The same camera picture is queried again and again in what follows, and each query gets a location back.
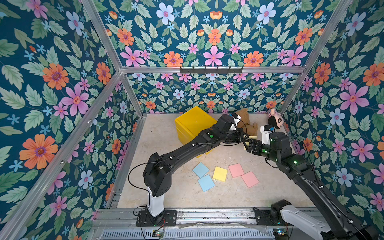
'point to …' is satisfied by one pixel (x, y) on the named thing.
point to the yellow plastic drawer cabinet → (191, 123)
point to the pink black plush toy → (275, 119)
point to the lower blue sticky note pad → (206, 183)
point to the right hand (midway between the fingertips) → (249, 141)
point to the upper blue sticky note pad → (200, 170)
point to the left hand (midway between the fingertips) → (251, 136)
